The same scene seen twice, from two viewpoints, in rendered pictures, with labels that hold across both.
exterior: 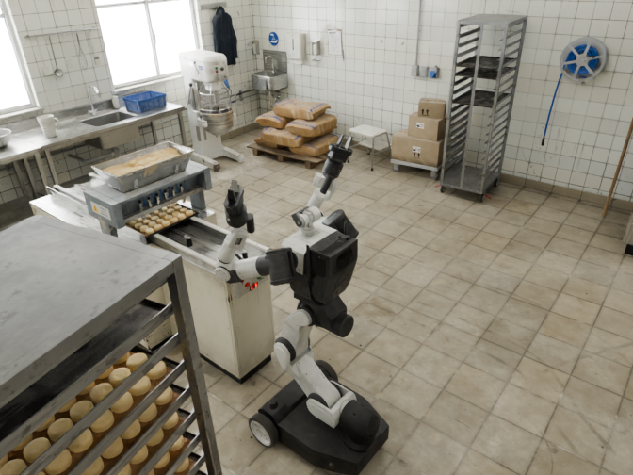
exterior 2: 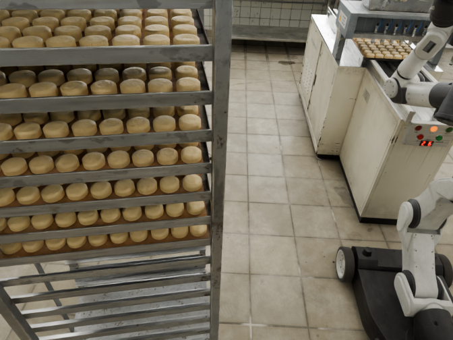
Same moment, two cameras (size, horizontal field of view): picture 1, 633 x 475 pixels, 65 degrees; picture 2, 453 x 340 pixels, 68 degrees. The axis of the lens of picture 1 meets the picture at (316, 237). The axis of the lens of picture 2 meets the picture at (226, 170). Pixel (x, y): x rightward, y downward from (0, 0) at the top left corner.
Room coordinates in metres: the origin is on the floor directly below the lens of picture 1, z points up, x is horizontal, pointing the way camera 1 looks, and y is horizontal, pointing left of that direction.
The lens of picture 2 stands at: (0.57, -0.16, 1.73)
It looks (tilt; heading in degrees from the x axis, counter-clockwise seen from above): 39 degrees down; 52
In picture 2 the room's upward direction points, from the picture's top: 3 degrees clockwise
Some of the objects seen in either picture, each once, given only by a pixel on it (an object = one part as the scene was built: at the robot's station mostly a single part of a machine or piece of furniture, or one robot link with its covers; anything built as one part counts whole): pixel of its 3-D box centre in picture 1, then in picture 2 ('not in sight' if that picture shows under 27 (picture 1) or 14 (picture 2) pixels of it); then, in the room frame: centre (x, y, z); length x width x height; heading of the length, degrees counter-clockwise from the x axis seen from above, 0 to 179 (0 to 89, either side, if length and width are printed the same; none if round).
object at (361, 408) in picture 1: (327, 411); (412, 298); (1.90, -0.03, 0.19); 0.64 x 0.52 x 0.33; 49
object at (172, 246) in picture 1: (129, 224); (360, 48); (2.89, 1.23, 0.87); 2.01 x 0.03 x 0.07; 50
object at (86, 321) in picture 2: not in sight; (125, 314); (0.67, 0.49, 0.60); 0.64 x 0.03 x 0.03; 152
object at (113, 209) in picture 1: (154, 202); (391, 35); (2.93, 1.06, 1.01); 0.72 x 0.33 x 0.34; 140
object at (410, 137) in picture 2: (251, 278); (429, 133); (2.38, 0.39, 0.77); 0.24 x 0.04 x 0.14; 140
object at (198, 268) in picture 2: not in sight; (141, 274); (0.85, 0.84, 0.24); 0.64 x 0.03 x 0.03; 152
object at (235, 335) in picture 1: (216, 300); (387, 144); (2.61, 0.67, 0.45); 0.70 x 0.34 x 0.90; 50
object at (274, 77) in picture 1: (272, 73); not in sight; (7.40, 0.57, 0.93); 0.99 x 0.38 x 1.09; 51
